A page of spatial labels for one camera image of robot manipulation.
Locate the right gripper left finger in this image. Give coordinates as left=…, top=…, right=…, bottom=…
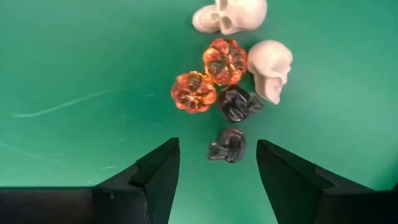
left=93, top=138, right=181, bottom=224

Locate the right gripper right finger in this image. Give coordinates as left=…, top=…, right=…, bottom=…
left=256, top=139, right=376, bottom=224

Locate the black glass skull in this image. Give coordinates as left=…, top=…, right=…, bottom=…
left=206, top=127, right=247, bottom=164
left=217, top=85, right=264, bottom=123

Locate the orange glass pumpkin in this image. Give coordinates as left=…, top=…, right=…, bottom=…
left=170, top=70, right=218, bottom=114
left=202, top=38, right=248, bottom=86

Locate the white plastic skull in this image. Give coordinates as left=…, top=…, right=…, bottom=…
left=192, top=0, right=268, bottom=35
left=246, top=39, right=294, bottom=106

